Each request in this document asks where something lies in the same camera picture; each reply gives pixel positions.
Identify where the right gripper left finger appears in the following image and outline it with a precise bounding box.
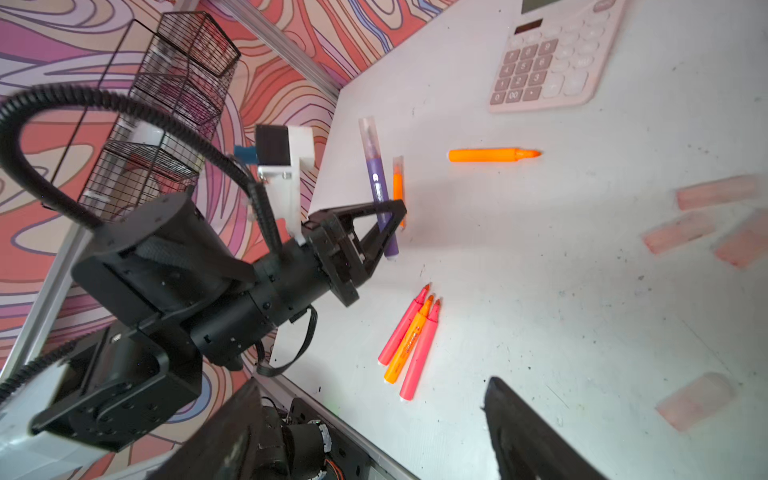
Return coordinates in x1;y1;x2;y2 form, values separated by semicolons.
149;379;264;480

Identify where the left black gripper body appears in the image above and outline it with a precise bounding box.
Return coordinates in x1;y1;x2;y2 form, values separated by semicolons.
73;193;375;368

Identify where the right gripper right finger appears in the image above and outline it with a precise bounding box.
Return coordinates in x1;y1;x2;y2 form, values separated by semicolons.
483;376;604;479

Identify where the purple pen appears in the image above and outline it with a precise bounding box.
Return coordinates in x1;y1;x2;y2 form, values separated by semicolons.
358;117;399;260

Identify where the orange pen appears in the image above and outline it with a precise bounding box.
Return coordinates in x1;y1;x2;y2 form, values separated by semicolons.
393;156;405;200
447;148;542;163
384;294;435;384

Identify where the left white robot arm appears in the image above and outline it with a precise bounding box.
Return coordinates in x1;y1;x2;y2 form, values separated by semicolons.
1;193;406;479

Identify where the pink pen right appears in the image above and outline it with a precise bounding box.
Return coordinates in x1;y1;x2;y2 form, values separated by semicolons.
399;298;442;401

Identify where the pink pen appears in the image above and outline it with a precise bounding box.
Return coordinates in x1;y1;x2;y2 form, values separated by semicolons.
399;298;442;401
378;283;431;366

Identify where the pink pen left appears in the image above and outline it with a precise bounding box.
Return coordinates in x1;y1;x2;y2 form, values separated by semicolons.
378;283;431;366

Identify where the orange pen in bundle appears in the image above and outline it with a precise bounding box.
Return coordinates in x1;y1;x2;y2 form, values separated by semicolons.
384;294;435;384

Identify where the silver tape roll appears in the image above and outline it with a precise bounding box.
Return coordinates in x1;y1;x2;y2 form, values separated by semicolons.
115;116;204;196

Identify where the pink calculator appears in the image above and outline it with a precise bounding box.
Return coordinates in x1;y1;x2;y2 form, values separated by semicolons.
487;0;629;113

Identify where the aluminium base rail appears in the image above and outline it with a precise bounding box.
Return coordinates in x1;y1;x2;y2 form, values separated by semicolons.
256;376;418;480

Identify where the black wire basket left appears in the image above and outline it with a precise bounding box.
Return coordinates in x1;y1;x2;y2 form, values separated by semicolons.
41;10;242;223

